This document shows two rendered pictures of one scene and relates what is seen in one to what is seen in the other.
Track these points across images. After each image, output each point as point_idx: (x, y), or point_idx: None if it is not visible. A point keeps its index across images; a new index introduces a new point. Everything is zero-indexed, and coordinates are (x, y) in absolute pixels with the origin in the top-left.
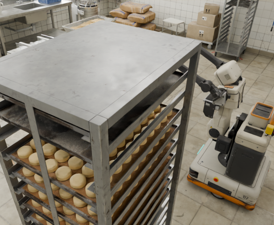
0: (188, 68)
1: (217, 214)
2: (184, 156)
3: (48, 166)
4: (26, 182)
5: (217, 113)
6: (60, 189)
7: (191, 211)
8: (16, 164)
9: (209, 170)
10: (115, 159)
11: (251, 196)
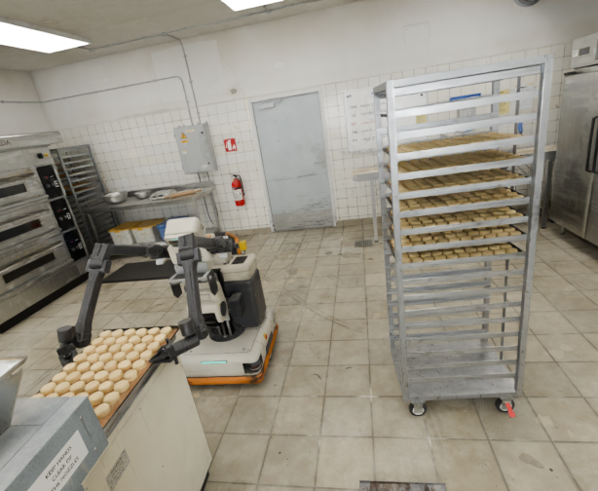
0: (380, 109)
1: (294, 351)
2: (205, 410)
3: (510, 133)
4: None
5: (204, 289)
6: (505, 152)
7: (305, 369)
8: (530, 157)
9: (256, 339)
10: (473, 121)
11: (274, 313)
